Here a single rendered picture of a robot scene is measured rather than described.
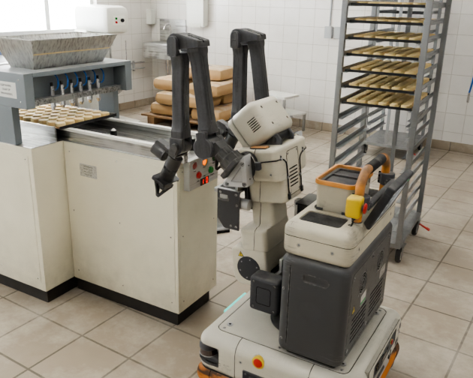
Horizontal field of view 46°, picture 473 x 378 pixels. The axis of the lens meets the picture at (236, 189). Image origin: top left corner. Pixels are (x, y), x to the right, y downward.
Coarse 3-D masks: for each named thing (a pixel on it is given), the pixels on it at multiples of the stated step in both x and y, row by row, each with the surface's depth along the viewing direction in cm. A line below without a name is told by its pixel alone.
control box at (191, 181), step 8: (192, 160) 243; (200, 160) 248; (208, 160) 254; (184, 168) 243; (192, 168) 243; (200, 168) 250; (208, 168) 255; (184, 176) 244; (192, 176) 245; (208, 176) 256; (216, 176) 263; (184, 184) 245; (192, 184) 246; (200, 184) 252
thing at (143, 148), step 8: (72, 128) 268; (56, 136) 273; (64, 136) 271; (72, 136) 268; (80, 136) 265; (88, 136) 262; (96, 136) 259; (104, 136) 256; (112, 136) 255; (120, 136) 255; (88, 144) 264; (96, 144) 261; (104, 144) 258; (112, 144) 256; (120, 144) 253; (128, 144) 250; (136, 144) 248; (144, 144) 245; (152, 144) 244; (128, 152) 252; (136, 152) 249; (144, 152) 247; (184, 160) 237
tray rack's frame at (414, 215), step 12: (372, 0) 354; (372, 12) 356; (408, 12) 348; (444, 12) 336; (372, 24) 358; (444, 24) 338; (444, 36) 340; (444, 48) 343; (432, 96) 353; (432, 108) 355; (396, 120) 371; (432, 120) 357; (396, 132) 373; (432, 132) 361; (420, 180) 372; (420, 192) 374; (420, 204) 377; (408, 216) 372; (408, 228) 352
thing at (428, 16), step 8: (432, 0) 282; (432, 8) 285; (424, 24) 287; (424, 32) 288; (424, 40) 289; (424, 48) 290; (424, 56) 291; (424, 64) 293; (416, 88) 298; (416, 96) 299; (416, 104) 300; (416, 112) 302; (416, 120) 303; (416, 128) 305; (408, 144) 308; (408, 152) 310; (408, 160) 311; (408, 168) 312; (408, 184) 316; (400, 208) 321; (400, 216) 323; (400, 224) 324; (400, 232) 325; (400, 240) 327
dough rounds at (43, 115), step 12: (36, 108) 302; (48, 108) 304; (60, 108) 302; (72, 108) 304; (84, 108) 304; (24, 120) 279; (36, 120) 276; (48, 120) 275; (60, 120) 276; (72, 120) 275; (84, 120) 283
